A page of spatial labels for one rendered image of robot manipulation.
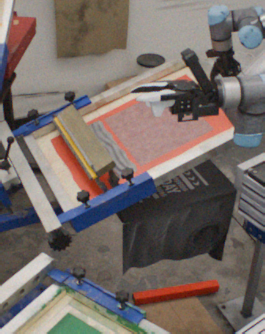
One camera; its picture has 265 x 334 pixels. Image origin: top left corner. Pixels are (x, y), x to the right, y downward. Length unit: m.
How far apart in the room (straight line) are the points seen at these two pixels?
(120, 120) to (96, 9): 1.94
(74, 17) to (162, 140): 2.09
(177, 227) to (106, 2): 2.22
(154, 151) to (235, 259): 1.43
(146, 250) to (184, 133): 0.47
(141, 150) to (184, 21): 2.54
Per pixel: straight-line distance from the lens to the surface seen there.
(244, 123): 1.56
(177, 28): 4.63
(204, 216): 2.37
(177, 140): 2.20
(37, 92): 4.39
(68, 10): 4.15
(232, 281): 3.35
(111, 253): 3.44
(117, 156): 2.20
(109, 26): 4.30
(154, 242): 2.34
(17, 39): 3.17
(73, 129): 2.24
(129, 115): 2.37
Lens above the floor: 2.36
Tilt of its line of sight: 37 degrees down
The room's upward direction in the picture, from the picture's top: 3 degrees clockwise
